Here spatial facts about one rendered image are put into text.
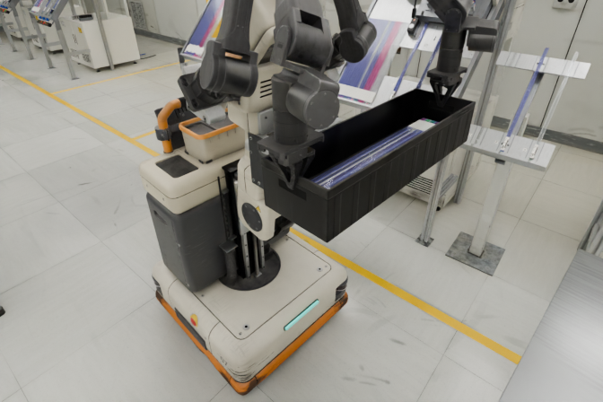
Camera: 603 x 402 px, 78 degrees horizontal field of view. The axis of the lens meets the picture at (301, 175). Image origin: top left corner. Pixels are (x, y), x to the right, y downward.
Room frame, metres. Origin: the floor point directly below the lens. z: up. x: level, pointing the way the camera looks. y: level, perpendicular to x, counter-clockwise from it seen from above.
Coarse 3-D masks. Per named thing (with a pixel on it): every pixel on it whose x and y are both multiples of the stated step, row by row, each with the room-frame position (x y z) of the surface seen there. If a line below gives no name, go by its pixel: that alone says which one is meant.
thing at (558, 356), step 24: (576, 264) 0.67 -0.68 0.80; (600, 264) 0.67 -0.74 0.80; (576, 288) 0.60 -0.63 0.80; (600, 288) 0.60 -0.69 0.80; (552, 312) 0.53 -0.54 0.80; (576, 312) 0.53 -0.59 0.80; (600, 312) 0.53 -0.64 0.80; (552, 336) 0.47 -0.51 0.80; (576, 336) 0.47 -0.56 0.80; (600, 336) 0.47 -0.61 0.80; (528, 360) 0.42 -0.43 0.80; (552, 360) 0.42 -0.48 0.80; (576, 360) 0.42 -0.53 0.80; (600, 360) 0.42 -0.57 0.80; (528, 384) 0.37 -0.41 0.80; (552, 384) 0.37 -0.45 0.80; (576, 384) 0.37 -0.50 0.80; (600, 384) 0.37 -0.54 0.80
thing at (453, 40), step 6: (462, 30) 0.95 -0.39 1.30; (444, 36) 0.96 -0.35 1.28; (450, 36) 0.95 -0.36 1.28; (456, 36) 0.95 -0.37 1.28; (462, 36) 0.95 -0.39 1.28; (468, 36) 0.94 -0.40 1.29; (444, 42) 0.96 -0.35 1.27; (450, 42) 0.95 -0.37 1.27; (456, 42) 0.95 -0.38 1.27; (462, 42) 0.95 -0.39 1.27; (444, 48) 0.96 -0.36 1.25; (450, 48) 0.95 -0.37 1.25; (456, 48) 0.95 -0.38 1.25; (462, 48) 0.95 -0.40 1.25
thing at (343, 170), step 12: (420, 120) 0.95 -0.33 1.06; (432, 120) 0.95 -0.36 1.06; (408, 132) 0.88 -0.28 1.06; (420, 132) 0.88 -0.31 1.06; (384, 144) 0.81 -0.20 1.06; (396, 144) 0.81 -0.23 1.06; (360, 156) 0.75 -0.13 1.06; (372, 156) 0.75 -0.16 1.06; (336, 168) 0.70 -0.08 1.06; (348, 168) 0.70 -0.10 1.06; (360, 168) 0.70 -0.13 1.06; (312, 180) 0.65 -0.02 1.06; (324, 180) 0.65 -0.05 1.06; (336, 180) 0.65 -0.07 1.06
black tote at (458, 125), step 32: (416, 96) 1.02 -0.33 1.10; (352, 128) 0.82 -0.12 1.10; (384, 128) 0.92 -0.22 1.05; (448, 128) 0.81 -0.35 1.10; (320, 160) 0.74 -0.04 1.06; (384, 160) 0.62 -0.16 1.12; (416, 160) 0.72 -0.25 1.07; (288, 192) 0.57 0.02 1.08; (320, 192) 0.52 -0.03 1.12; (352, 192) 0.55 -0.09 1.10; (384, 192) 0.63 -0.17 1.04; (320, 224) 0.52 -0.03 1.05; (352, 224) 0.56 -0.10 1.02
